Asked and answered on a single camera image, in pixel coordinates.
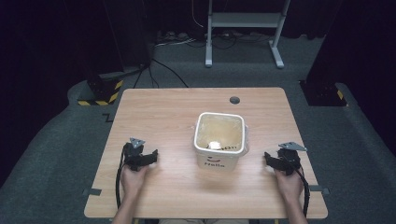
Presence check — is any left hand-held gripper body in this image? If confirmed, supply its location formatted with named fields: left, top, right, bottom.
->
left=123, top=137, right=148, bottom=172

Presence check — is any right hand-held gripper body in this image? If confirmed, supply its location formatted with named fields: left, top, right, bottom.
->
left=277, top=141, right=307, bottom=176

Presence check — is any white square bin rim ring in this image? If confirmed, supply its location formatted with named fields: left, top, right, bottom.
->
left=193, top=111, right=247, bottom=156

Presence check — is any white square trash bin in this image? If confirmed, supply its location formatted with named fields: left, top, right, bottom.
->
left=193, top=111, right=250, bottom=173

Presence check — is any person's right hand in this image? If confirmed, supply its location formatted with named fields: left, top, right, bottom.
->
left=274, top=169, right=304, bottom=202

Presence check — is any person's left hand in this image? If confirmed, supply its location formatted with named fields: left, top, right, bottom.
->
left=120, top=166, right=149, bottom=200

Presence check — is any grey tape strip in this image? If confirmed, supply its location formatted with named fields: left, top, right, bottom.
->
left=308, top=184, right=331, bottom=196
left=82, top=188, right=103, bottom=197

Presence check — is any black yellow striped stand base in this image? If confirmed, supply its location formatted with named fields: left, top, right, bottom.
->
left=299, top=79, right=348, bottom=107
left=78, top=73, right=124, bottom=106

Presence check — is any power strip with plugs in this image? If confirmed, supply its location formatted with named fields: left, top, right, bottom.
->
left=154, top=30, right=198, bottom=49

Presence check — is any white metal stand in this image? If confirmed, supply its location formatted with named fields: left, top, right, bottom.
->
left=205, top=0, right=292, bottom=69

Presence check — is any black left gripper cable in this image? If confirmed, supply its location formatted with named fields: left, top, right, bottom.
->
left=115, top=144, right=129, bottom=209

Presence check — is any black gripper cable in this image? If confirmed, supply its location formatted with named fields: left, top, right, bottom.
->
left=292, top=167, right=311, bottom=217
left=115, top=144, right=129, bottom=209

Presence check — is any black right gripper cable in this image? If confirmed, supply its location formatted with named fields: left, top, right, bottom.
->
left=292, top=167, right=311, bottom=217

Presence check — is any black floor cable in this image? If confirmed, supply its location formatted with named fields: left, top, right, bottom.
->
left=133, top=57, right=190, bottom=90

